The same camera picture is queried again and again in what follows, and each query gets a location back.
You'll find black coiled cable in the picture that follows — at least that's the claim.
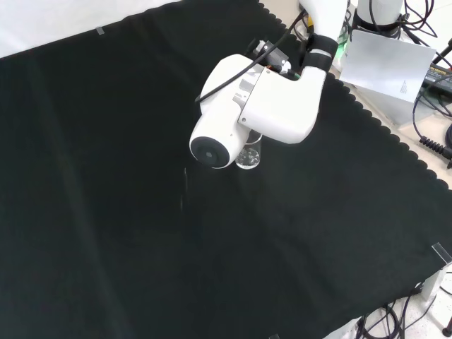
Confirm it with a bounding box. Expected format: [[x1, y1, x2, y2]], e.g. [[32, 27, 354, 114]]
[[419, 136, 452, 160]]

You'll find pale board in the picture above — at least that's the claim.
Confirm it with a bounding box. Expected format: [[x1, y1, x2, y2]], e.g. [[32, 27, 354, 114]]
[[338, 29, 437, 104]]

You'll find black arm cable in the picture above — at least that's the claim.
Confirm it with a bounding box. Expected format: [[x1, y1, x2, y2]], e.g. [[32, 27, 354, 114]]
[[195, 9, 309, 104]]

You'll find clear glass beaker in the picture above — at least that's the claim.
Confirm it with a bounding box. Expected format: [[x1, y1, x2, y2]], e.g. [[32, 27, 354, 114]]
[[234, 132, 263, 170]]

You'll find clear plastic bracket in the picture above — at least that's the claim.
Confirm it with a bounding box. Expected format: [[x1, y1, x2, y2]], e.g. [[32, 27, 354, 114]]
[[431, 242, 452, 266]]

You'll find black power adapter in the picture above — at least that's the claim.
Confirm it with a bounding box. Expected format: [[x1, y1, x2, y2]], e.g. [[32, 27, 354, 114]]
[[422, 62, 452, 95]]

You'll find black bench cloth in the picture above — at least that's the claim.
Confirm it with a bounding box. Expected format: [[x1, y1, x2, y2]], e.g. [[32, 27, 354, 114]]
[[0, 0, 452, 339]]

